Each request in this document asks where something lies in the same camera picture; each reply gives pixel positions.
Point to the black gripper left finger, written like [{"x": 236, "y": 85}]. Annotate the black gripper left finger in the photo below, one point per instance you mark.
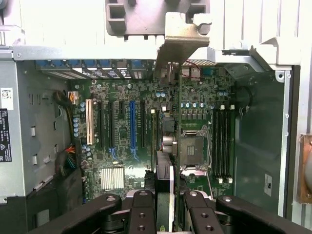
[{"x": 141, "y": 212}]

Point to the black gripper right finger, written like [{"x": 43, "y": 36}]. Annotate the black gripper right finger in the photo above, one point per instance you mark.
[{"x": 202, "y": 214}]

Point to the metal socket cover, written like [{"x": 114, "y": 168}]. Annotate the metal socket cover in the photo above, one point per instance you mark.
[{"x": 195, "y": 171}]

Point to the silver chipset heatsink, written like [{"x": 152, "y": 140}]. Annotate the silver chipset heatsink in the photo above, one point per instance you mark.
[{"x": 112, "y": 179}]

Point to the CPU socket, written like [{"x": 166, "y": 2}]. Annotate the CPU socket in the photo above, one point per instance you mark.
[{"x": 195, "y": 148}]

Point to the black RAM slot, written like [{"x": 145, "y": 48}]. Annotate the black RAM slot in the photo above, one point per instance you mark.
[
  {"x": 225, "y": 141},
  {"x": 215, "y": 141},
  {"x": 220, "y": 141},
  {"x": 230, "y": 141}
]

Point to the black plastic shroud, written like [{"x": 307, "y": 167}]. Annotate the black plastic shroud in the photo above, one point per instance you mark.
[{"x": 61, "y": 195}]

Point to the blue expansion slot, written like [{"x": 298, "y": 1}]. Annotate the blue expansion slot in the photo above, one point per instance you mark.
[{"x": 132, "y": 124}]

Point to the white expansion slot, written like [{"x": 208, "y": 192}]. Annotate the white expansion slot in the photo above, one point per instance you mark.
[{"x": 89, "y": 122}]

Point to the short black expansion slot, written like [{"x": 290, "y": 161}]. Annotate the short black expansion slot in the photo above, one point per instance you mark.
[{"x": 122, "y": 107}]

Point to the black open PC case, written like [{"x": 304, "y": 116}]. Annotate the black open PC case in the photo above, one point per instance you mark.
[{"x": 263, "y": 126}]

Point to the green motherboard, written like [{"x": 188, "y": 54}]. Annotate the green motherboard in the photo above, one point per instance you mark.
[{"x": 146, "y": 92}]

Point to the grey power supply unit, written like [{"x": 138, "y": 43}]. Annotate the grey power supply unit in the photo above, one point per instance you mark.
[{"x": 24, "y": 122}]

